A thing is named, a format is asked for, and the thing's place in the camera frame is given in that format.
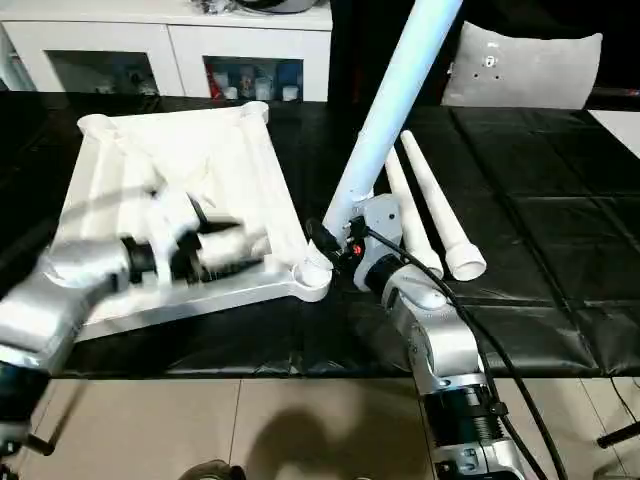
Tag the white flat board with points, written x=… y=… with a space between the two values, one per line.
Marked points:
x=620 y=122

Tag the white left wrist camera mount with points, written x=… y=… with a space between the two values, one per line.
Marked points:
x=167 y=235

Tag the black crumpled bundle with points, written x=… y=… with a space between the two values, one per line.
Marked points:
x=216 y=6

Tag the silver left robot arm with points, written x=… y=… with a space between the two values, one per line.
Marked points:
x=50 y=300

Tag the small white jar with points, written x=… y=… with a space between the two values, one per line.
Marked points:
x=231 y=92
x=290 y=92
x=263 y=88

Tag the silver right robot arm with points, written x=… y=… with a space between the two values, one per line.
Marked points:
x=440 y=340

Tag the white sideboard cabinet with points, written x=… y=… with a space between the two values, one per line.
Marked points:
x=150 y=37

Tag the black floor stand bar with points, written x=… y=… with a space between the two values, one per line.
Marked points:
x=42 y=444
x=620 y=436

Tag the black work mat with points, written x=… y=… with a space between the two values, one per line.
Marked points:
x=550 y=210

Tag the red packet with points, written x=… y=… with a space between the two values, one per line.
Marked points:
x=215 y=83

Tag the white plastic table leg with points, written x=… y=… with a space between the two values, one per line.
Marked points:
x=395 y=95
x=435 y=200
x=407 y=210

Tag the grey cushion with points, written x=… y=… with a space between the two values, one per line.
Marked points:
x=525 y=70

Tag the dark robot foot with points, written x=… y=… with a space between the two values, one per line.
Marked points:
x=212 y=472

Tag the black cabinet with gold label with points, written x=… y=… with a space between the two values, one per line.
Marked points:
x=350 y=50

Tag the black round helmet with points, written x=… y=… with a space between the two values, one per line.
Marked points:
x=275 y=5

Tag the white plastic table top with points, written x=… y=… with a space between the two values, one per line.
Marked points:
x=175 y=145

